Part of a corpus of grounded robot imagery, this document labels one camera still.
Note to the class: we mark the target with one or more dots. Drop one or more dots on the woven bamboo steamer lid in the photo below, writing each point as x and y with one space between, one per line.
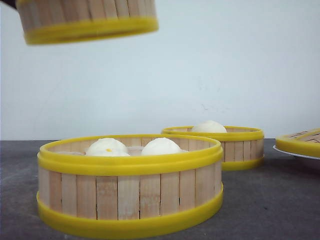
306 143

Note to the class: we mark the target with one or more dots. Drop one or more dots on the white bun front right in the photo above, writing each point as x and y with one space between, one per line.
160 146

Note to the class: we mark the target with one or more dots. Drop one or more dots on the white bun in right basket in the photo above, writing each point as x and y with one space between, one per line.
209 126

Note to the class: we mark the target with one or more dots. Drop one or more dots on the white bun with yellow dot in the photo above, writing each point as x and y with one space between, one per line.
107 147

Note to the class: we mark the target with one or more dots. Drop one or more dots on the front bamboo steamer basket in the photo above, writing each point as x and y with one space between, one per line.
128 197

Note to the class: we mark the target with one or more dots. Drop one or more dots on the white plate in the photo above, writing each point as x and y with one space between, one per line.
309 162

